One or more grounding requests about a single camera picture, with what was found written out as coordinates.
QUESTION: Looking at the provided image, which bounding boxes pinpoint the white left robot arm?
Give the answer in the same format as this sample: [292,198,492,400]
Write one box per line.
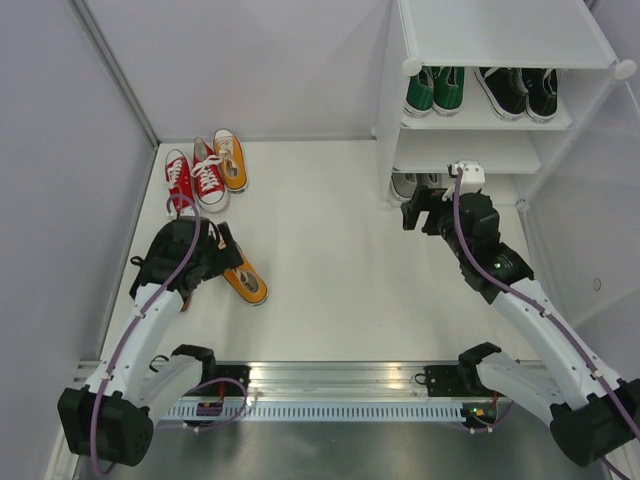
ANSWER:
[57,216,243,466]

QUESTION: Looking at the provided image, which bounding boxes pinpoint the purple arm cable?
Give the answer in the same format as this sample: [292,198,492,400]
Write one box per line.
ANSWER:
[446,164,640,480]
[89,194,202,476]

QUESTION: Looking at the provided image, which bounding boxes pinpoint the green sneaker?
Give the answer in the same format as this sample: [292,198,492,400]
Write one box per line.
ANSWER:
[404,66,435,118]
[433,67,465,117]

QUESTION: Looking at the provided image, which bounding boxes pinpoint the white shoe cabinet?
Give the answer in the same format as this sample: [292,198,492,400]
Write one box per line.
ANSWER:
[373,1,639,325]

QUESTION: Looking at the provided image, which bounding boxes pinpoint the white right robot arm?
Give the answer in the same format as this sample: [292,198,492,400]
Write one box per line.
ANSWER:
[401,185,639,467]

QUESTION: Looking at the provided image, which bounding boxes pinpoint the red sneaker left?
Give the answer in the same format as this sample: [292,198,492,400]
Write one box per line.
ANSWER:
[165,149,194,200]

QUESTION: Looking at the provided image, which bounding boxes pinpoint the white slotted cable duct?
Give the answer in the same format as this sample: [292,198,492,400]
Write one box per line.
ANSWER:
[162,400,465,423]

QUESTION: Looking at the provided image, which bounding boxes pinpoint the orange sneaker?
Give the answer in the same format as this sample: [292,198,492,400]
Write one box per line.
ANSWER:
[213,129,248,193]
[223,260,268,306]

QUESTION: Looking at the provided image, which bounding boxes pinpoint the grey sneaker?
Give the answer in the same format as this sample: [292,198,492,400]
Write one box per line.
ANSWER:
[416,173,442,188]
[391,172,417,202]

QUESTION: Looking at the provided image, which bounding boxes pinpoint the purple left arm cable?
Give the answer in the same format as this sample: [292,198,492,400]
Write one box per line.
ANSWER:
[89,194,202,476]

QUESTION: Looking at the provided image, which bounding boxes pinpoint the aluminium corner frame post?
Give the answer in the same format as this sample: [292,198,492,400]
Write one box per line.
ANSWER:
[68,0,160,151]

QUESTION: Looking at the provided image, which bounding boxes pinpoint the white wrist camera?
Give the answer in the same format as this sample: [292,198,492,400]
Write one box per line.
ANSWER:
[167,209,194,220]
[448,159,486,189]

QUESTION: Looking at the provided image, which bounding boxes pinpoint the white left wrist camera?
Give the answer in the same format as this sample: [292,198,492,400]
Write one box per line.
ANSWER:
[167,209,194,220]

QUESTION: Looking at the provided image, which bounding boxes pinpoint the aluminium mounting rail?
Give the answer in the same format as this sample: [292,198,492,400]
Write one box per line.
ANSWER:
[63,360,493,402]

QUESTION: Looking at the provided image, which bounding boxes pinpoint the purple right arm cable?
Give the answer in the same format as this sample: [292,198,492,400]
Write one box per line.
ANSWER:
[446,164,640,480]

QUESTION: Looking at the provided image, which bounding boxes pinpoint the red sneaker right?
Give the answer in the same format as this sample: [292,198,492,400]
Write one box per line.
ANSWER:
[191,137,229,213]

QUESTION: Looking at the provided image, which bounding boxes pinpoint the red sneaker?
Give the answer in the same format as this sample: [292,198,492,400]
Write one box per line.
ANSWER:
[165,149,194,200]
[191,137,229,213]

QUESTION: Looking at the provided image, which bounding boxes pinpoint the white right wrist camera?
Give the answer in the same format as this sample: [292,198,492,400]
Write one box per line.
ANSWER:
[448,159,486,189]

